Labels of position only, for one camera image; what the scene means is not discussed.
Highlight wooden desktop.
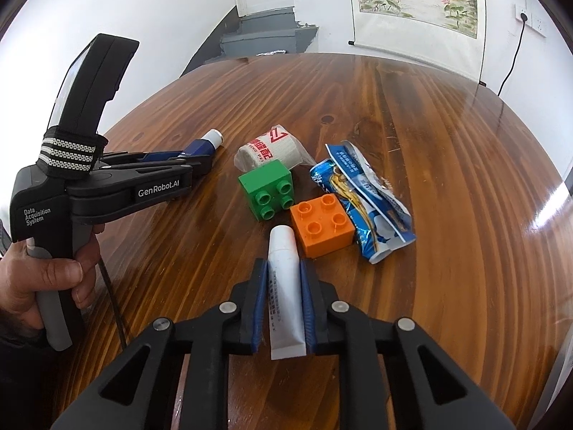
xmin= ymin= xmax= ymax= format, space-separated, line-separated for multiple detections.
xmin=45 ymin=52 xmax=573 ymax=430

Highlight person's left hand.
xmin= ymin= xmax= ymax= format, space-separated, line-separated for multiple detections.
xmin=0 ymin=224 xmax=106 ymax=330

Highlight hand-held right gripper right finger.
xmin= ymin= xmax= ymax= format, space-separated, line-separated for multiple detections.
xmin=299 ymin=259 xmax=515 ymax=430

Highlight white ointment tube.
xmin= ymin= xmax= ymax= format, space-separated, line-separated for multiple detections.
xmin=267 ymin=225 xmax=309 ymax=360

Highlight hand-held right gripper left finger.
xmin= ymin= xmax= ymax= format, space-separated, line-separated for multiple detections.
xmin=51 ymin=257 xmax=269 ymax=430

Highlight crumpled blue foil packet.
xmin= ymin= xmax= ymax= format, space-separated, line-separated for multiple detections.
xmin=310 ymin=140 xmax=417 ymax=265

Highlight green building block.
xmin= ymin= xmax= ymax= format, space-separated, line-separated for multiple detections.
xmin=238 ymin=160 xmax=294 ymax=222

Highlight wrapped white bandage roll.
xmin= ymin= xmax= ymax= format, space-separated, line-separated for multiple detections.
xmin=234 ymin=123 xmax=316 ymax=173

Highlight person's left forearm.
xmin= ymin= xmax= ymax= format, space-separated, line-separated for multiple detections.
xmin=0 ymin=307 xmax=57 ymax=395

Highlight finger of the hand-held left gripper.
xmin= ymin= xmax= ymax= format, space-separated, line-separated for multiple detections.
xmin=102 ymin=150 xmax=194 ymax=165
xmin=103 ymin=154 xmax=216 ymax=180

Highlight white wall power outlet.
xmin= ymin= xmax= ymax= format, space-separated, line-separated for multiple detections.
xmin=515 ymin=4 xmax=549 ymax=37

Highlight orange building block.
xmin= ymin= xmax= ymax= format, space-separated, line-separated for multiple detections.
xmin=290 ymin=193 xmax=356 ymax=259

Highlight grey stairs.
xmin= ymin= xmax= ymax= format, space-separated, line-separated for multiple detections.
xmin=188 ymin=5 xmax=319 ymax=77

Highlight black braided cord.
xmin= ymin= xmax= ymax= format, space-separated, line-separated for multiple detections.
xmin=101 ymin=260 xmax=128 ymax=350

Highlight black power cable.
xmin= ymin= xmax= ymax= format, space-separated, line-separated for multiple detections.
xmin=497 ymin=20 xmax=528 ymax=97

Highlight blue bottle with white cap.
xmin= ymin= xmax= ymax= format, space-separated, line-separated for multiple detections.
xmin=145 ymin=129 xmax=225 ymax=162

